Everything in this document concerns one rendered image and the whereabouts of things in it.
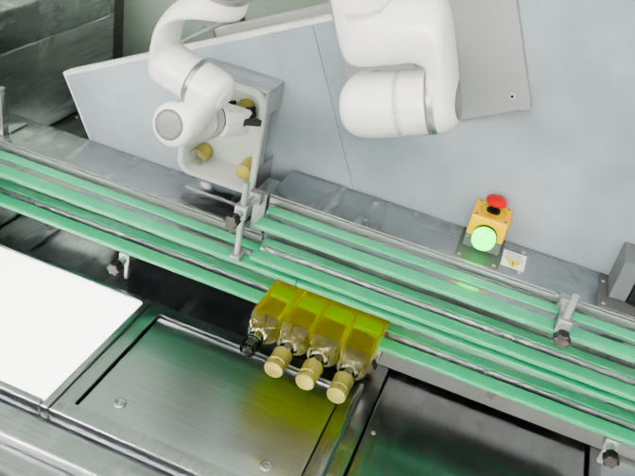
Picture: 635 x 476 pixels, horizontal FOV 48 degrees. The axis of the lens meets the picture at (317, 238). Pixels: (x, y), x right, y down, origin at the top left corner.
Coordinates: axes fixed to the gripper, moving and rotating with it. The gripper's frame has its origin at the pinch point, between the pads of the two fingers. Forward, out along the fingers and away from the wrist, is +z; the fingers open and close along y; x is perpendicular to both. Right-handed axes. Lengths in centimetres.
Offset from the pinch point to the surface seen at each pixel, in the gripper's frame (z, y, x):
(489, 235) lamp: -3, 53, -8
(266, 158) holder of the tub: 4.9, 6.0, -8.4
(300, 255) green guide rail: -4.5, 20.3, -22.6
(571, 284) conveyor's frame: 0, 70, -13
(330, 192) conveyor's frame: 3.9, 20.9, -10.9
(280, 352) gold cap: -25.4, 26.1, -32.8
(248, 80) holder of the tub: -1.7, 1.2, 6.6
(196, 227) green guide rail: -4.2, -2.4, -24.3
